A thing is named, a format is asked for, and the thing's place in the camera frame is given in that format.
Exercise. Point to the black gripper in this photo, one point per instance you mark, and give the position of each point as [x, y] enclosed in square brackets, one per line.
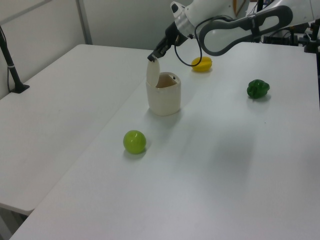
[173, 33]

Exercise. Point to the cream garbage bin lid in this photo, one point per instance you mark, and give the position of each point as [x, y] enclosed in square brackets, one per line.
[152, 72]

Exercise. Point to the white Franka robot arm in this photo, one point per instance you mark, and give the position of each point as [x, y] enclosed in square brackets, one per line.
[250, 22]

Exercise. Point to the cream garbage bin body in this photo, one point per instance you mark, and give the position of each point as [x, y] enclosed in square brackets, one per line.
[165, 100]

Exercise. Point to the yellow starfruit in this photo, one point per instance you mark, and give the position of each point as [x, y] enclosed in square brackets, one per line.
[202, 64]

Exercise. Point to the green apple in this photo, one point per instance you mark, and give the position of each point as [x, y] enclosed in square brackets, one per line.
[134, 141]

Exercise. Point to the orange yellow background object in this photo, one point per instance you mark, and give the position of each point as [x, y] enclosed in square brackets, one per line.
[239, 5]

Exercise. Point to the green bell pepper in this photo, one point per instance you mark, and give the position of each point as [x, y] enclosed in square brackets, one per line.
[258, 89]

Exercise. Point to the black pole with foot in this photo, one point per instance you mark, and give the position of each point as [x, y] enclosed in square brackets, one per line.
[12, 72]

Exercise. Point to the grey partition post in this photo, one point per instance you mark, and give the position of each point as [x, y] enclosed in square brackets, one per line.
[84, 22]

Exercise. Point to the black clamp mount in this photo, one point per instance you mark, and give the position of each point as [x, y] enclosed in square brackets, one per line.
[312, 43]

